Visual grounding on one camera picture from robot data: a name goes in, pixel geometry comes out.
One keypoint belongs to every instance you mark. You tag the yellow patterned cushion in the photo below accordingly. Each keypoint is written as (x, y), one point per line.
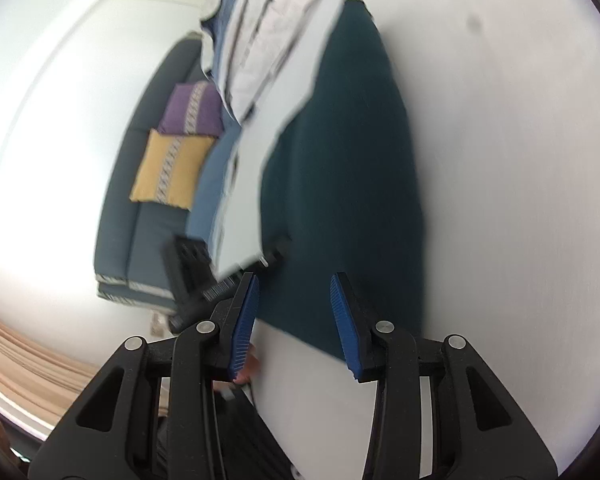
(172, 170)

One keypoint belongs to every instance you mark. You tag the blue pillow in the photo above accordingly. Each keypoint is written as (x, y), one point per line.
(210, 200)

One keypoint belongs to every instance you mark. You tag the purple patterned cushion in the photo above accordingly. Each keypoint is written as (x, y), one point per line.
(192, 110)

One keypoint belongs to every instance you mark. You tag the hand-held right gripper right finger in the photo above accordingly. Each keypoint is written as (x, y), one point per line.
(342, 325)

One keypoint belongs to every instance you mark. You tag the white bed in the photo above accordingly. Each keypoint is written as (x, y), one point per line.
(505, 210)

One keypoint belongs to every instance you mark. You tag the person's left hand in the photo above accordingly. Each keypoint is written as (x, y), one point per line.
(250, 362)

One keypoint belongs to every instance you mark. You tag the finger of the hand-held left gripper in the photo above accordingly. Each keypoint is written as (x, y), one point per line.
(276, 251)

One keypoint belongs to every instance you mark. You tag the folded grey blue duvet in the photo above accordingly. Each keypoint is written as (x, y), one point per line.
(265, 35)

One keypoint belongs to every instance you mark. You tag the dark green sweater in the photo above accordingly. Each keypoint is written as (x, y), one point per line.
(350, 185)

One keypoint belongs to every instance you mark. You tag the dark grey sofa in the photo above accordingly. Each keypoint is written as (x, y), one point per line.
(130, 230)

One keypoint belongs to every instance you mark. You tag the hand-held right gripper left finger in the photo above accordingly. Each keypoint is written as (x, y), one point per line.
(242, 330)

